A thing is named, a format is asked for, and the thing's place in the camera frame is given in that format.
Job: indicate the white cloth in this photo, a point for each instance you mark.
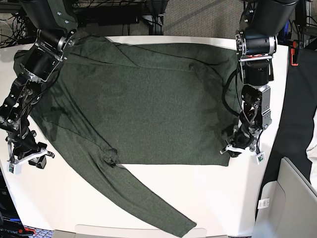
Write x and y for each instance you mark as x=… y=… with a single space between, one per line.
x=311 y=150

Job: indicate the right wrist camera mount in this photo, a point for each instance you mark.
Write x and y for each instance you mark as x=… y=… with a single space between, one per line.
x=14 y=165

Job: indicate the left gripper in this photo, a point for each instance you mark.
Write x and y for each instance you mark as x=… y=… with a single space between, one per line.
x=243 y=141

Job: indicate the white paper tag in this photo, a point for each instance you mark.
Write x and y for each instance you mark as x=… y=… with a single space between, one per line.
x=263 y=203

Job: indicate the green long-sleeve T-shirt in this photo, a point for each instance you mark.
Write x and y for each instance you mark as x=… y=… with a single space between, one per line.
x=138 y=130

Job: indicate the grey plastic bin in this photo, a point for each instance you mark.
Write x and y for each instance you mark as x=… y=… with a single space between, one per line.
x=292 y=211

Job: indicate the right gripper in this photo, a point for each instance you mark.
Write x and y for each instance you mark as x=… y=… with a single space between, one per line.
x=26 y=146

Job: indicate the dark grey cloth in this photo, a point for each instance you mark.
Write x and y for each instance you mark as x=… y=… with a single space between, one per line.
x=296 y=125

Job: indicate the black box with label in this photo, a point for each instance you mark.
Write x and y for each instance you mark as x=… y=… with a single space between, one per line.
x=8 y=228

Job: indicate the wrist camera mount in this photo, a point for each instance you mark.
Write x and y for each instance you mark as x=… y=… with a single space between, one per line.
x=247 y=152
x=14 y=165

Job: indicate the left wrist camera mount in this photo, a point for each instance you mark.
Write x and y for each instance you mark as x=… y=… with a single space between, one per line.
x=247 y=152

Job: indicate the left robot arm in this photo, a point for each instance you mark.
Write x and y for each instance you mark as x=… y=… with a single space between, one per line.
x=256 y=43

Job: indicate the red black clamp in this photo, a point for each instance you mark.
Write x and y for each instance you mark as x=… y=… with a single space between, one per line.
x=294 y=50

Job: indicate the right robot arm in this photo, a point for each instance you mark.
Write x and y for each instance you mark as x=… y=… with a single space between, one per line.
x=56 y=24

